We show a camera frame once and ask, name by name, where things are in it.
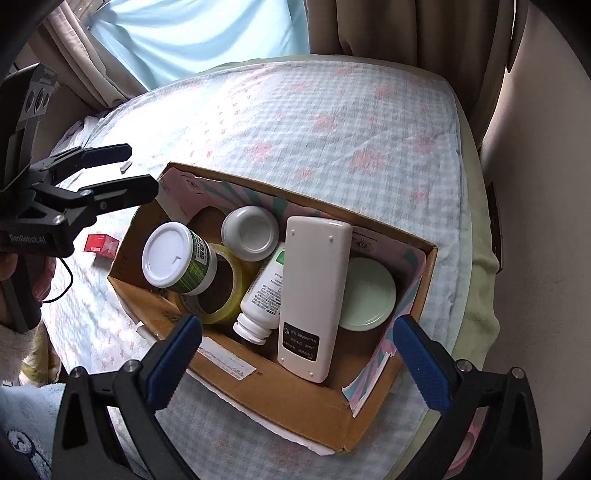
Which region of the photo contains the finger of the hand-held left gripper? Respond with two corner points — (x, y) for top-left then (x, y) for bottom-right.
(51, 174), (160, 232)
(28, 143), (134, 185)

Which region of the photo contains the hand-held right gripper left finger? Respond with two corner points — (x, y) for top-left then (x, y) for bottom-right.
(52, 314), (204, 480)

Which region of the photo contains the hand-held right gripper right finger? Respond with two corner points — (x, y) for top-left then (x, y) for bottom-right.
(392, 315), (543, 480)

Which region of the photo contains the small red box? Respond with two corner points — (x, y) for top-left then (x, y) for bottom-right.
(84, 233), (121, 260)

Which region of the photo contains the green label jar white lid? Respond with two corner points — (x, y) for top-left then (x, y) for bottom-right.
(141, 222), (218, 296)

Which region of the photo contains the yellow tape roll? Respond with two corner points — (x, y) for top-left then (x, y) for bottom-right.
(178, 243), (254, 325)

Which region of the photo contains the round jar pale green lid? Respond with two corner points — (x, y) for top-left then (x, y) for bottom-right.
(339, 257), (398, 332)

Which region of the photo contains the white plastic bottle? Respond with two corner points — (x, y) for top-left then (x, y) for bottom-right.
(232, 242), (287, 344)

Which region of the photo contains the cardboard box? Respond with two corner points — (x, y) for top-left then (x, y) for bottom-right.
(107, 161), (438, 455)

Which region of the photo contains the small white round jar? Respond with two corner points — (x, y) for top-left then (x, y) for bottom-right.
(221, 205), (281, 262)

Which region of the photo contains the white remote control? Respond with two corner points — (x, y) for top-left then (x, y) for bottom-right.
(277, 216), (354, 383)

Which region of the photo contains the person's left hand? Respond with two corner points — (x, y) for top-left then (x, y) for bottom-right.
(27, 255), (59, 304)

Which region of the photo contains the crumpled pale pillow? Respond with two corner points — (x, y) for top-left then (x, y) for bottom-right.
(48, 115), (109, 154)

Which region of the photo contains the pink cloth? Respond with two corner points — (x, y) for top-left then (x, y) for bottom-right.
(453, 413), (482, 468)

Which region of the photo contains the yellow cloth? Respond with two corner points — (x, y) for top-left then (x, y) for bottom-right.
(17, 322), (62, 385)

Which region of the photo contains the light blue hanging cloth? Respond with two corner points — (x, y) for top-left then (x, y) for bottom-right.
(88, 0), (310, 94)

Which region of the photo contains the person's blue fleece clothing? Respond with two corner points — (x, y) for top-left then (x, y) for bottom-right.
(0, 382), (136, 480)

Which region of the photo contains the floral checked bed sheet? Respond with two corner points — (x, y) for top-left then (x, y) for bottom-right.
(41, 58), (467, 480)

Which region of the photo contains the thin black cable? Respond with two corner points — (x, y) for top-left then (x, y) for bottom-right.
(41, 257), (75, 304)

